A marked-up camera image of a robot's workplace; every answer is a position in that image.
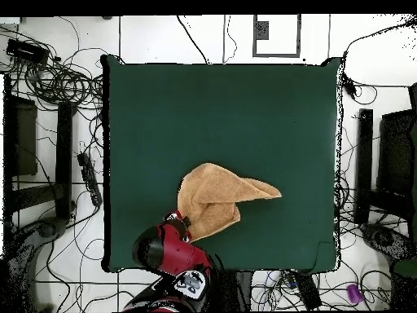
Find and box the dark green table cloth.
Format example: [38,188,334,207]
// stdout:
[99,55,343,274]

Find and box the black adapter box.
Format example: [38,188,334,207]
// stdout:
[292,271,323,311]

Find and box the tan terry towel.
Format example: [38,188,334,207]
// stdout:
[177,161,283,243]

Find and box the black metal frame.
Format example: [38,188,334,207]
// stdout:
[354,82,417,226]
[2,74,77,223]

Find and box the black power strip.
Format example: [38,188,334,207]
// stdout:
[77,152,103,207]

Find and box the purple object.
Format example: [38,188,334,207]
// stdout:
[345,283,363,305]

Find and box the thick black cable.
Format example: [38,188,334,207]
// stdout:
[177,15,209,64]

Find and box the grey square floor marker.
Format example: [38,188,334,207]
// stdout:
[252,14,302,59]

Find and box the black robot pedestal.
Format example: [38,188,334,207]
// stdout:
[211,269,253,312]

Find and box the black plug adapter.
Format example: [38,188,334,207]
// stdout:
[341,73,358,100]

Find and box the black stand base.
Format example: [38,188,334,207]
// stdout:
[359,223,417,311]
[6,216,69,312]

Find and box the flat black box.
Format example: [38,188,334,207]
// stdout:
[5,38,50,64]

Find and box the tangle of black cables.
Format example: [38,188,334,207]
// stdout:
[19,58,105,110]

